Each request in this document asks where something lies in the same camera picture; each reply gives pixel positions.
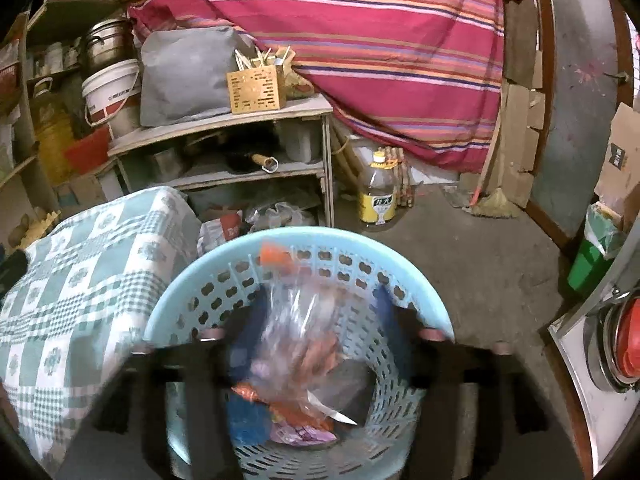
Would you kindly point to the wooden shelf unit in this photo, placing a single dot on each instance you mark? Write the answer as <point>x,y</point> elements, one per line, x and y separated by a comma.
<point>30,110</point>

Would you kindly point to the orange snack packet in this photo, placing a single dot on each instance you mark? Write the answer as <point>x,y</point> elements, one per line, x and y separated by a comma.
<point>247,391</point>

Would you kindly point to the wooden side cabinet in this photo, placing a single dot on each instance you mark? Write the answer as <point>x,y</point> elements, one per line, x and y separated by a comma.
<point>225,122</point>

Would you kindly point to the cardboard sheets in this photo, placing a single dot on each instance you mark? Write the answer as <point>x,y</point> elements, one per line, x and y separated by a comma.
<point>520,110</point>

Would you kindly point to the clear plastic bags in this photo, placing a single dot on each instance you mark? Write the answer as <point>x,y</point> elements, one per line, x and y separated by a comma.
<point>285,215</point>

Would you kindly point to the grey metal door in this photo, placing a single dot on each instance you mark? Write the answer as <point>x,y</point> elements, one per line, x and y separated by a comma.
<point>575,85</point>

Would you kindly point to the yellow oil jug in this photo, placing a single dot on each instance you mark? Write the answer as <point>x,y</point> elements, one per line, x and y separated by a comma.
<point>52,130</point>

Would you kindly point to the clear packet with red print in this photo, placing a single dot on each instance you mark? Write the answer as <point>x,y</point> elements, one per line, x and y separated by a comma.
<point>300,310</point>

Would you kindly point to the yellow egg tray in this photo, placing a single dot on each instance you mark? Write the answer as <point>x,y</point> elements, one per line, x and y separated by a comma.
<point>40,230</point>

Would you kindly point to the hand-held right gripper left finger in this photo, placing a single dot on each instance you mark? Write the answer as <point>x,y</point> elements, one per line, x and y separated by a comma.
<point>190,400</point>

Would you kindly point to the wooden chopstick holder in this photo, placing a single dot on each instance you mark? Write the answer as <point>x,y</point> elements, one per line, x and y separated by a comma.
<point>255,87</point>

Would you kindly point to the purple snack packet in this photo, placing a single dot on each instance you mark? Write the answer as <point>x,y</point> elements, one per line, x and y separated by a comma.
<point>300,435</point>

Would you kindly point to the steel cooking pot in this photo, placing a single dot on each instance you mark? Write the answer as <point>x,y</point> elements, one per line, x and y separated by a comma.
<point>107,47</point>

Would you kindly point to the red lidded steel pot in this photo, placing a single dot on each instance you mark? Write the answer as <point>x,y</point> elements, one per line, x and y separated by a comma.
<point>625,340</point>

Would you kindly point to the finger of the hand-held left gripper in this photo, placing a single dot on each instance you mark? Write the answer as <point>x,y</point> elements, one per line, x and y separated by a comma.
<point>14,270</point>

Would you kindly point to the red striped cloth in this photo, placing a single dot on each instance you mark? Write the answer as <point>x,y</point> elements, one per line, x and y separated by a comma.
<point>350,35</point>

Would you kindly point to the white plastic container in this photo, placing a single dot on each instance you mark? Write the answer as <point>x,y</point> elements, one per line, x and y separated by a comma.
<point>302,142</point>

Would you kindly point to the straw broom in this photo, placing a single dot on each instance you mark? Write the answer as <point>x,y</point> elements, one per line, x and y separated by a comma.
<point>495,205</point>

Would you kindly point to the black and white pouch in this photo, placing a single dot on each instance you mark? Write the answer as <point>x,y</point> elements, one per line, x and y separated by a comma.
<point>355,385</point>

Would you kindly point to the steel gas stove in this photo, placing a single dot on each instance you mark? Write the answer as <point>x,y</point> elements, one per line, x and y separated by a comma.
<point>580,385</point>

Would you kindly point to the bundle of brown sticks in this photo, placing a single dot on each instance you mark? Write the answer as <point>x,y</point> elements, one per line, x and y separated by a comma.
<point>400,175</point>

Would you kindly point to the green plastic bin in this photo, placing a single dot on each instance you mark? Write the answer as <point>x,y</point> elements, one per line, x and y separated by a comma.
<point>590,265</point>

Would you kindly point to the red scalloped plastic basket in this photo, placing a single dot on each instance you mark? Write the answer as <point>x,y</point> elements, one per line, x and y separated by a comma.
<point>90,152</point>

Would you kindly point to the white plastic bucket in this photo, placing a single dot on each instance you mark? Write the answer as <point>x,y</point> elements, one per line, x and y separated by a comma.
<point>112,92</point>

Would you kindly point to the green checkered tablecloth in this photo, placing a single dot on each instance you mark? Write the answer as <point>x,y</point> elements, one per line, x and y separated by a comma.
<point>75,285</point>

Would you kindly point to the clear oil bottle yellow label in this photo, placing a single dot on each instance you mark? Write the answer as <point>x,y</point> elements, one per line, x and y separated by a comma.
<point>377,200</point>

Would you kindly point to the large cardboard box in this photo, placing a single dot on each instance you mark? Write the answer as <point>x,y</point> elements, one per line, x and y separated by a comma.
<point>620,160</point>

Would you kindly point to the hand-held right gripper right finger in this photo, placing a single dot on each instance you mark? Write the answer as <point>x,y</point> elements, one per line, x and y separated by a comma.
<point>440,400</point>

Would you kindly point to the light blue plastic basket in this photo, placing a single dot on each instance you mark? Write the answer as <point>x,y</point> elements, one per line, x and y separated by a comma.
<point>225,260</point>

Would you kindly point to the red and white plastic bag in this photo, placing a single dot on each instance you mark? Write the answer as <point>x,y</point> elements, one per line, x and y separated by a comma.
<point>220,232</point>

